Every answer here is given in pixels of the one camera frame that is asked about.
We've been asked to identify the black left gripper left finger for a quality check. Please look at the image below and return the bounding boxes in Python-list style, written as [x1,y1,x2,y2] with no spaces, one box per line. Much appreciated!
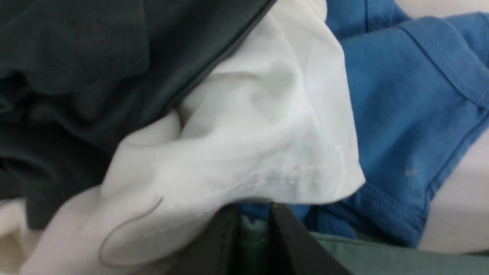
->
[166,205,241,275]

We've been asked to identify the white shirt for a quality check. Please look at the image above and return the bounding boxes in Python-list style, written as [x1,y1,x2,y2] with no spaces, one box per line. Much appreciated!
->
[1,0,364,275]

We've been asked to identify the green long sleeve shirt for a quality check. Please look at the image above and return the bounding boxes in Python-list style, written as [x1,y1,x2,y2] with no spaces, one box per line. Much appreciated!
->
[234,216,489,275]

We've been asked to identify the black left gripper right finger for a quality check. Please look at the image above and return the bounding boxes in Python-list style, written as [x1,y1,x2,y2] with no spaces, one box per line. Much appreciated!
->
[269,203,351,275]

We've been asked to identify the dark grey shirt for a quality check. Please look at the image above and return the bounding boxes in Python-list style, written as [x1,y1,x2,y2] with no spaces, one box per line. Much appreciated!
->
[0,0,274,230]

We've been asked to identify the blue shirt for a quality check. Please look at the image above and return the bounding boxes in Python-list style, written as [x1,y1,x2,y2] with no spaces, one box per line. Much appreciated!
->
[237,0,489,249]

